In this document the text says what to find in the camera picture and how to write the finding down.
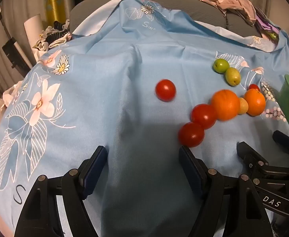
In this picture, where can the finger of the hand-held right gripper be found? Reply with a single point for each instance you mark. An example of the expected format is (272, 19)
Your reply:
(286, 139)
(250, 156)

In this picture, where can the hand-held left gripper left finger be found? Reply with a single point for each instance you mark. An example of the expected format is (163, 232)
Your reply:
(95, 171)

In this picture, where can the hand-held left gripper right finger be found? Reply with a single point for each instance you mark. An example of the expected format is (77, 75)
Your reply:
(190, 171)

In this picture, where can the orange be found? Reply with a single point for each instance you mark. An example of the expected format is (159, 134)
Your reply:
(255, 102)
(224, 105)

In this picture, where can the small red tomato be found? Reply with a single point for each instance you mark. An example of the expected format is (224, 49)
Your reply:
(254, 87)

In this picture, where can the small yellow fruit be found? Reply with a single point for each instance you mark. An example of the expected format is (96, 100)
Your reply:
(243, 106)

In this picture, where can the yellowish green plum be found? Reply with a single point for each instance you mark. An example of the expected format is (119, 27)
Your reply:
(233, 76)

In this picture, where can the blue floral bed sheet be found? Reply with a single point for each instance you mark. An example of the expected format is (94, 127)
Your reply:
(110, 79)

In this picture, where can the green cloth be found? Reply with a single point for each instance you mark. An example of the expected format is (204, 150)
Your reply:
(273, 35)

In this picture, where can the white crumpled cloth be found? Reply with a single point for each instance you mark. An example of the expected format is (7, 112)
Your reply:
(1, 101)

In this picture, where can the purple cloth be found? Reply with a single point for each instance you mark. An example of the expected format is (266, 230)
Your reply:
(265, 23)

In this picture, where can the black and white cloth pile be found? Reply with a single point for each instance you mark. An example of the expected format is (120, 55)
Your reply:
(53, 34)

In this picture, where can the black box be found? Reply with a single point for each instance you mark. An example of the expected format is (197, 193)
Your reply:
(13, 51)

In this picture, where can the pink crumpled cloth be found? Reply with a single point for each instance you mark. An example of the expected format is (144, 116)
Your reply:
(233, 3)

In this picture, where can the grey sofa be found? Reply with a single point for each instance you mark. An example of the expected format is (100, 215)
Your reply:
(203, 11)

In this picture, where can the yellow patterned curtain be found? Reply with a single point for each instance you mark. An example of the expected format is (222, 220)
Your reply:
(55, 0)

